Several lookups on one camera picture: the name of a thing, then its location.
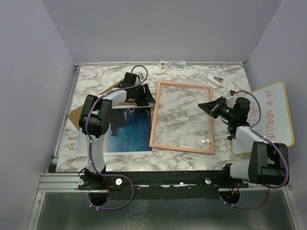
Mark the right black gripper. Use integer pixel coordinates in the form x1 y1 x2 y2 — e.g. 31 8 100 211
199 96 236 121

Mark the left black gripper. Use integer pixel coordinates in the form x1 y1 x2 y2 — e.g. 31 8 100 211
131 83 155 106

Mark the pink picture frame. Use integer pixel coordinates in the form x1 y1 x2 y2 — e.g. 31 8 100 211
148 80 215 156

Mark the clear acrylic sheet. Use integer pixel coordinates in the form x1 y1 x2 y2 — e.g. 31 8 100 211
153 85 212 150

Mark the blue landscape photo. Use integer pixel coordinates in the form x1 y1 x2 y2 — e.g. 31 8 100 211
75 106 154 157

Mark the brown cardboard backing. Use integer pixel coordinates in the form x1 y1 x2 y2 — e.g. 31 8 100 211
67 80 125 131

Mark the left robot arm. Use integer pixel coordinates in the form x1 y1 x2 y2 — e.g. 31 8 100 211
79 72 155 189

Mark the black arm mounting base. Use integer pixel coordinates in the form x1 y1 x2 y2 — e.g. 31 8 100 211
78 170 248 200

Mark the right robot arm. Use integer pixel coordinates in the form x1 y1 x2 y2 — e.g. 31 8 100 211
198 97 289 189

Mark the white marker eraser piece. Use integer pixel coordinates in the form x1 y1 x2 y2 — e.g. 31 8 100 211
207 74 223 87

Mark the small label card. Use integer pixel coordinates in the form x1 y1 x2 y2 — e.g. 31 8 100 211
158 61 187 70

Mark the yellow rimmed whiteboard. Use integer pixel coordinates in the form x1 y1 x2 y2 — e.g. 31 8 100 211
242 81 295 147

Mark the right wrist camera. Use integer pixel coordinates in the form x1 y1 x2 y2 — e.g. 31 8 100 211
226 90 239 108

